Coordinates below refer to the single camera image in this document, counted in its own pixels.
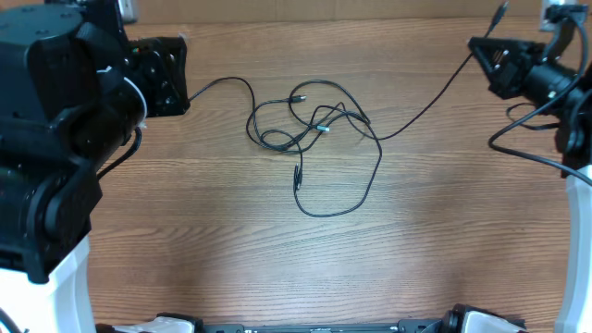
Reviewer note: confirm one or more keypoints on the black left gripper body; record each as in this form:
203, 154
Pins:
152, 76

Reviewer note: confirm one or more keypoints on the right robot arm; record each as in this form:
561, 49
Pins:
566, 95

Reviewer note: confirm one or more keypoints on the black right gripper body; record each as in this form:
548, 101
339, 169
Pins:
514, 77

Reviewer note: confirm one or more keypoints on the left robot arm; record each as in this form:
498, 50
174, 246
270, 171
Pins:
75, 95

